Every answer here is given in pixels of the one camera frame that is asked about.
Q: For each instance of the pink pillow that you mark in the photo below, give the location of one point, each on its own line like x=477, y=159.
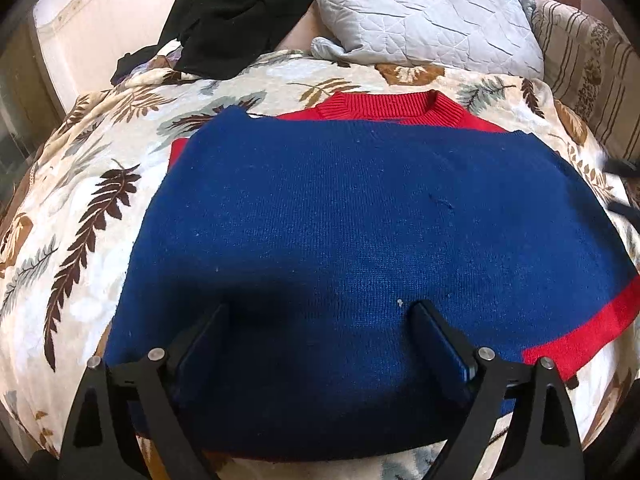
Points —
x=302, y=30

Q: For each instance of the leaf print blanket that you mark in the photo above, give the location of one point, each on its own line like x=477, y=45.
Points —
x=85, y=160

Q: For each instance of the grey quilted pillow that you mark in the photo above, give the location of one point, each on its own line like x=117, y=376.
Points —
x=425, y=15

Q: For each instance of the black garment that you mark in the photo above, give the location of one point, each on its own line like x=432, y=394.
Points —
x=235, y=15

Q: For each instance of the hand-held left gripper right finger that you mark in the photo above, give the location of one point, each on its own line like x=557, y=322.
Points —
x=445, y=345

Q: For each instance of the red and blue knit sweater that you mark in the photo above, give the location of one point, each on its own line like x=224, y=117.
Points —
x=325, y=210

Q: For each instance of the striped brown sofa cushion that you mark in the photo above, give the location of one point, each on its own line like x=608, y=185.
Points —
x=595, y=65

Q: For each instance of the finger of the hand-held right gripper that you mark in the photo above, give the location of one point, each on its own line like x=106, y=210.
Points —
x=625, y=167
x=627, y=215

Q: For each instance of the glass door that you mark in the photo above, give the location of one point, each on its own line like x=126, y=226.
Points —
x=20, y=120

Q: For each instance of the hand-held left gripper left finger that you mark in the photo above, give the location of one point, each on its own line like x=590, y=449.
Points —
x=202, y=340

